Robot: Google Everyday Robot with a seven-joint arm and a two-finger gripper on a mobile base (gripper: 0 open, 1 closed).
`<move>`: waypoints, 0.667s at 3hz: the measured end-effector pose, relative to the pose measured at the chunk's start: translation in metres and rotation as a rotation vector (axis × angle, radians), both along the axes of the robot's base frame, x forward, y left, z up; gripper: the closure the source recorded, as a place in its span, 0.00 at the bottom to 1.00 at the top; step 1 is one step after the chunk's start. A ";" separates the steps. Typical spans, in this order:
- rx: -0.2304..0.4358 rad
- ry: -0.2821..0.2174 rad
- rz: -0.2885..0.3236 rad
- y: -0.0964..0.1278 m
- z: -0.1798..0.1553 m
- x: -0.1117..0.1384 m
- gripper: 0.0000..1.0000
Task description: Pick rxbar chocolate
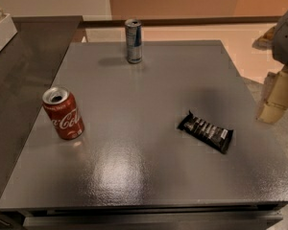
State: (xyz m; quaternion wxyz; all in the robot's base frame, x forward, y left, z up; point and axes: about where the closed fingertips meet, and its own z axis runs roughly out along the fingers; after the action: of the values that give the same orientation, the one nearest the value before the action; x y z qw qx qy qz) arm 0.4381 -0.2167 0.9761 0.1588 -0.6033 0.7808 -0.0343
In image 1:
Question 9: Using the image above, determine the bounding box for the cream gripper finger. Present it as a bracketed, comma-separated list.
[256, 65, 288, 124]
[252, 27, 276, 49]

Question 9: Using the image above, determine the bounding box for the black RXBAR chocolate bar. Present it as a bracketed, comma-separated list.
[178, 112, 233, 154]

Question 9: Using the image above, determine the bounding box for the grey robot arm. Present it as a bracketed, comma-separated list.
[252, 11, 288, 124]

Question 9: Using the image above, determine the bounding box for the blue silver Red Bull can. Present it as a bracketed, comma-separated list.
[125, 19, 142, 63]

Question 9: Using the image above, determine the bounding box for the red Coca-Cola can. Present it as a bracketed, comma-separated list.
[42, 86, 84, 140]

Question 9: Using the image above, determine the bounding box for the dark grey side counter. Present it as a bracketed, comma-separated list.
[0, 16, 82, 198]

